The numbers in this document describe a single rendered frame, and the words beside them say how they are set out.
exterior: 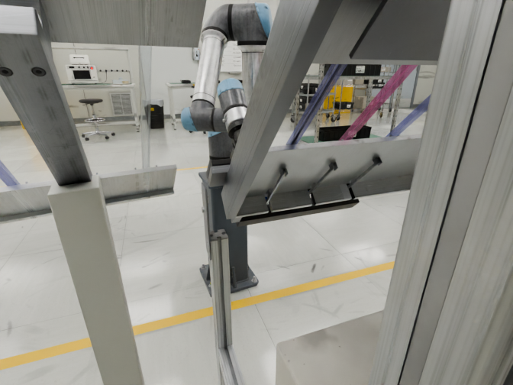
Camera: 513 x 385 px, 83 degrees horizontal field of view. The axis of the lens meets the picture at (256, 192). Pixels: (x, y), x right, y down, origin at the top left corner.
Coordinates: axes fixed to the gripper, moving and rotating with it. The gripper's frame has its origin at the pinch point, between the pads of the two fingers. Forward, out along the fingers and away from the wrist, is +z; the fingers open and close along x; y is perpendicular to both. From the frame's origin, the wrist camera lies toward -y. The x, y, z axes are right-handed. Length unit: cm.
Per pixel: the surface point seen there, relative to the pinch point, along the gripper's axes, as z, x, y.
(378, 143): 2.6, -17.9, -21.8
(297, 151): 2.6, -0.7, -21.7
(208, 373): 42, 15, 58
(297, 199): 4.9, -7.1, -3.5
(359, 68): -153, -165, 105
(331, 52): 2.6, 3.3, -42.1
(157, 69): -496, -2, 432
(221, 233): 8.5, 11.1, 1.0
